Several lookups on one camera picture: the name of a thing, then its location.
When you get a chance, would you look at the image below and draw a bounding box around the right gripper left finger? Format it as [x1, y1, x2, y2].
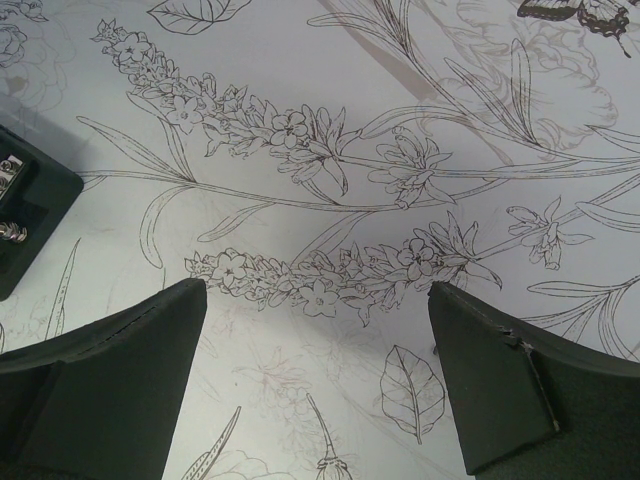
[1, 279, 207, 479]

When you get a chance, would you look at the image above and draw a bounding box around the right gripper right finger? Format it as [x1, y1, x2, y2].
[428, 283, 639, 479]

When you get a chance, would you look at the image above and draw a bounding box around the black fuse box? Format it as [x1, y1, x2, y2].
[1, 127, 84, 300]

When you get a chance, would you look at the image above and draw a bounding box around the floral patterned mat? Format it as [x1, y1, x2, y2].
[1, 1, 639, 479]

